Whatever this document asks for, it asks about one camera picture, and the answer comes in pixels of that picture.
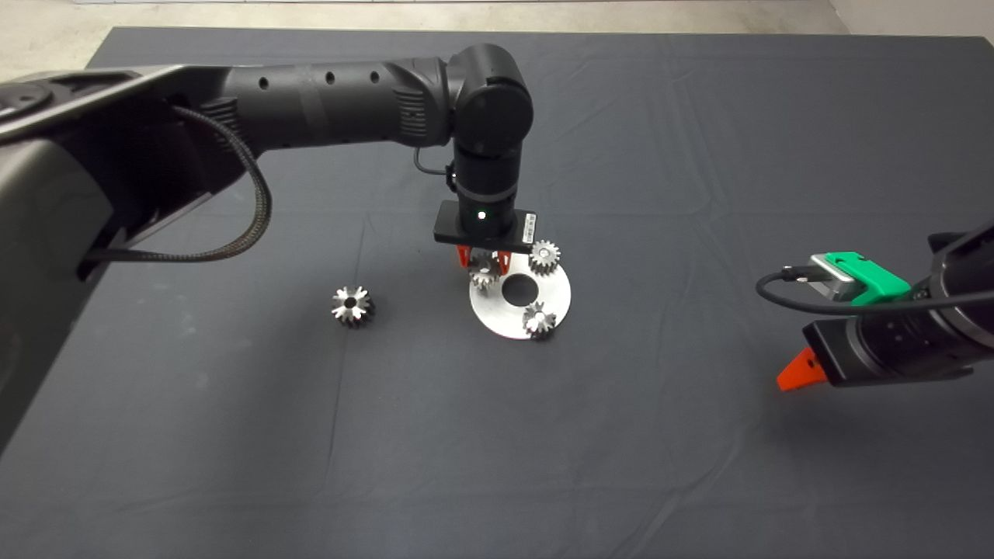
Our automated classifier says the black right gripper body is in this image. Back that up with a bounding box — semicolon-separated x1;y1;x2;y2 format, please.
802;307;975;387

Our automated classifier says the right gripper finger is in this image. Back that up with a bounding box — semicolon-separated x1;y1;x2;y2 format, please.
777;346;829;392

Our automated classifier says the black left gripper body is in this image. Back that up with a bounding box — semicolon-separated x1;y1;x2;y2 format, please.
433;200;538;251

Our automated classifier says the small steel gear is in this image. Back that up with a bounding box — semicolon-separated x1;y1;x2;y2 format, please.
468;252;504;293
523;301;557;339
529;240;561;276

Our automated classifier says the large steel gear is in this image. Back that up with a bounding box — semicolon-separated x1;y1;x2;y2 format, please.
332;284;376;328

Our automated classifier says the round metal plate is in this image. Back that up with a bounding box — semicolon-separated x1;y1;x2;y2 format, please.
469;260;572;340

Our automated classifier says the dark grey table cloth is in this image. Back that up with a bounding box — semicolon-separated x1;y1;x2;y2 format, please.
0;26;994;559

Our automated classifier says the green right camera mount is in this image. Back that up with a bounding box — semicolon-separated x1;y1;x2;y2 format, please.
823;251;912;307

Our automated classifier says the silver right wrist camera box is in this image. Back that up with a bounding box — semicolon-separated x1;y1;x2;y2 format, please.
809;253;867;302

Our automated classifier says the black right camera cable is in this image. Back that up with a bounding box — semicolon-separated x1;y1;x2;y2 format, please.
756;264;994;316

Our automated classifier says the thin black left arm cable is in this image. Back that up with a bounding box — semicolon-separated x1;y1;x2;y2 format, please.
413;148;456;192

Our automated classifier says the braided black left arm cable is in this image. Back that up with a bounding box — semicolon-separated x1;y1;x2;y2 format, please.
82;106;273;263

